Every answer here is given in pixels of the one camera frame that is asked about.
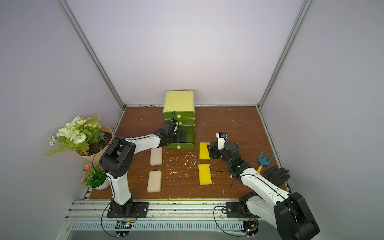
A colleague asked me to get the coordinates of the yellow sponge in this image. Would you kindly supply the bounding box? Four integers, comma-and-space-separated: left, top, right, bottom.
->
198, 164, 212, 185
199, 142, 211, 160

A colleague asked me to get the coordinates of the green drawer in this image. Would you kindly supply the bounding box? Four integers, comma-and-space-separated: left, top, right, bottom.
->
163, 111, 195, 119
166, 126, 195, 150
177, 118, 195, 126

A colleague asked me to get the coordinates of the green bottom drawer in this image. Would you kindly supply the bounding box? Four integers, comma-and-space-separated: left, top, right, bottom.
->
166, 126, 195, 150

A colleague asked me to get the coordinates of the green top drawer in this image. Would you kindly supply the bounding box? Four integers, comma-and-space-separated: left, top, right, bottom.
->
163, 111, 195, 119

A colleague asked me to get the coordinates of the cream sponge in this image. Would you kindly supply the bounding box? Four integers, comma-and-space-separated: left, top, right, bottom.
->
147, 171, 162, 193
150, 147, 163, 166

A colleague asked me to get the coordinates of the yellow-green drawer cabinet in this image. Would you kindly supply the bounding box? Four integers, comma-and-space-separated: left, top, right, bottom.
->
162, 90, 196, 150

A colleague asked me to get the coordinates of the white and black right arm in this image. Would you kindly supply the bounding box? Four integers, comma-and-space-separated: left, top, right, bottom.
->
207, 142, 320, 240

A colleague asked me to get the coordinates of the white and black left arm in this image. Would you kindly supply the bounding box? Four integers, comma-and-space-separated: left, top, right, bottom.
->
100, 120, 178, 206

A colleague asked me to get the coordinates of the black garden glove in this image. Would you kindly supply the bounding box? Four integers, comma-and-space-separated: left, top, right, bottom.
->
262, 166, 291, 187

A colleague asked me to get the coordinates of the tan paper flower pot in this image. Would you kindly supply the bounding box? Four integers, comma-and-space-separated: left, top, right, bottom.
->
75, 126, 115, 160

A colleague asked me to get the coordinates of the right controller board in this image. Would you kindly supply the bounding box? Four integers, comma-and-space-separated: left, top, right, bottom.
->
243, 219, 260, 238

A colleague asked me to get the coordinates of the controller board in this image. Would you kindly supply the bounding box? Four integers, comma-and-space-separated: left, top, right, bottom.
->
115, 221, 133, 238
243, 219, 260, 238

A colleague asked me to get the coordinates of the small pink flower pot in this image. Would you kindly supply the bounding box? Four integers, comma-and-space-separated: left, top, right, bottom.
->
81, 163, 110, 190

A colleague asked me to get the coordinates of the white flower bouquet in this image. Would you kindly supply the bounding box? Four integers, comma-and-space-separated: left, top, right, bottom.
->
47, 113, 107, 157

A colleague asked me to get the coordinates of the left controller board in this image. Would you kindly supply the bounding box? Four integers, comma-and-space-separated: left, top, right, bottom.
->
115, 221, 133, 238

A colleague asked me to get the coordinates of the blue garden rake yellow handle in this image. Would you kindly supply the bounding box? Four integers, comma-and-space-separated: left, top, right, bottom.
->
257, 150, 275, 174

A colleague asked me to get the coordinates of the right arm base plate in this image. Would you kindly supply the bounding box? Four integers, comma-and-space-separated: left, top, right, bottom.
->
226, 192, 268, 219

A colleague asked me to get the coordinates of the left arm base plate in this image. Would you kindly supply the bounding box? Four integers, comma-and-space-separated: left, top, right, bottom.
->
107, 201, 149, 218

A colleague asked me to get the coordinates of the aluminium front rail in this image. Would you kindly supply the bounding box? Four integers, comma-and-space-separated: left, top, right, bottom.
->
65, 199, 237, 221

